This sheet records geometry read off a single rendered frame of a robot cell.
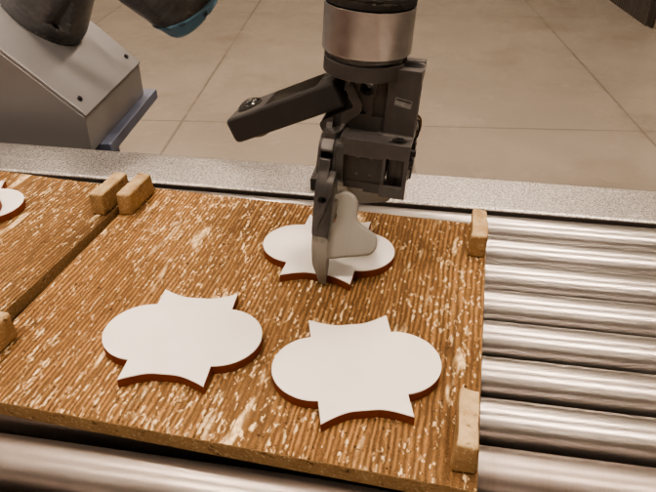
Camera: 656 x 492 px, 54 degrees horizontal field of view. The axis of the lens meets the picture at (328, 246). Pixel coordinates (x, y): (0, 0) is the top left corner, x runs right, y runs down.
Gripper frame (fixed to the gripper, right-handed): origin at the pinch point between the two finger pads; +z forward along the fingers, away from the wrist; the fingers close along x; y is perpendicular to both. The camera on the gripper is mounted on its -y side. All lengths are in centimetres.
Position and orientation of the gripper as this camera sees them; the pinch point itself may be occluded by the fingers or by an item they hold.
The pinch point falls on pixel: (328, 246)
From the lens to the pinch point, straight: 65.6
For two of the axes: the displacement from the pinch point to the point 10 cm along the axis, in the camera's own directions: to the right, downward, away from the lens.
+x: 2.2, -5.4, 8.2
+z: -0.6, 8.3, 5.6
